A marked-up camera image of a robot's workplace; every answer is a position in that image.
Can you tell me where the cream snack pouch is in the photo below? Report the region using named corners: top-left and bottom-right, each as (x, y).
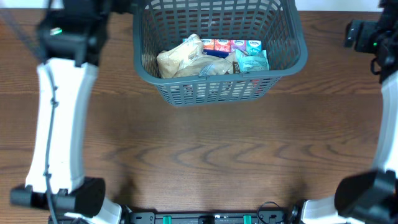
top-left (156, 34), bottom-right (203, 78)

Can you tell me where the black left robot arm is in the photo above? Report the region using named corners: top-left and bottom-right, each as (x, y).
top-left (10, 0), bottom-right (135, 223)

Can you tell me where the grey plastic basket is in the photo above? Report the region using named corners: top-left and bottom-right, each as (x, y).
top-left (133, 0), bottom-right (308, 106)

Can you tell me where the tan paper bag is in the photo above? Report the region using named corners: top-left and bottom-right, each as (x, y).
top-left (173, 53), bottom-right (237, 78)

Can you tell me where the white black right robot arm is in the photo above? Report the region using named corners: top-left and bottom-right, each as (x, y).
top-left (287, 0), bottom-right (397, 224)

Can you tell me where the dried mushroom pouch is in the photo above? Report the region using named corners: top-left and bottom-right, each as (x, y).
top-left (225, 52), bottom-right (241, 74)

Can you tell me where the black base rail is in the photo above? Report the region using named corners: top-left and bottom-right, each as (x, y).
top-left (48, 210), bottom-right (299, 224)

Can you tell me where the mint green snack packet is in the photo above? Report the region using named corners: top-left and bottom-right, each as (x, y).
top-left (235, 50), bottom-right (270, 72)

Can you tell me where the Kleenex tissue multipack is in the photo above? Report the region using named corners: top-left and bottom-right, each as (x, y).
top-left (201, 39), bottom-right (262, 58)

